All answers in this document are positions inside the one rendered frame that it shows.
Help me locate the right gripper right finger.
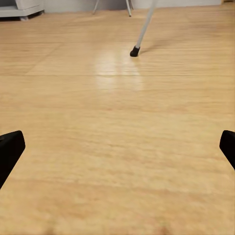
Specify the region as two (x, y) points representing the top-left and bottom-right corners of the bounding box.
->
(219, 130), (235, 169)

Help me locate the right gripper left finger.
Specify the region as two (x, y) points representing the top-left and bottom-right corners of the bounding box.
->
(0, 130), (25, 189)

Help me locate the camera tripod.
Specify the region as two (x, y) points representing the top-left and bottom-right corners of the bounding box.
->
(130, 0), (158, 57)

